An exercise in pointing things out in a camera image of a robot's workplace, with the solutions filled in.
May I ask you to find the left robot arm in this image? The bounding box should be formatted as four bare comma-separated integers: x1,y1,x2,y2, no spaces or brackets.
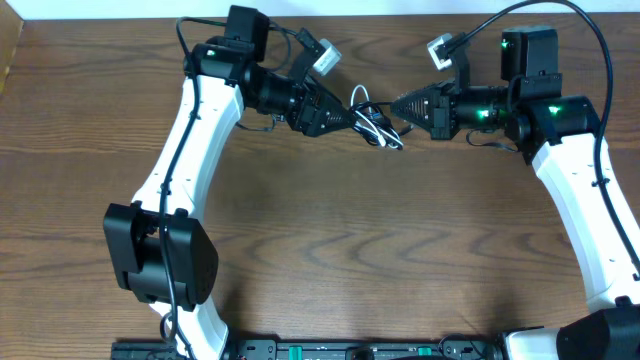
103,6,355,359

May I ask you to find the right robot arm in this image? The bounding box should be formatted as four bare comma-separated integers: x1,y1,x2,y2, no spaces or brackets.
391,26,639,359

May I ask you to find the wooden panel at left edge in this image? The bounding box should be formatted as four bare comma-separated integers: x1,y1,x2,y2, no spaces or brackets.
0,0,24,92

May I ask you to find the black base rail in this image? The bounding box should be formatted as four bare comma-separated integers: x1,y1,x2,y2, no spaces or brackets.
109,338,506,360

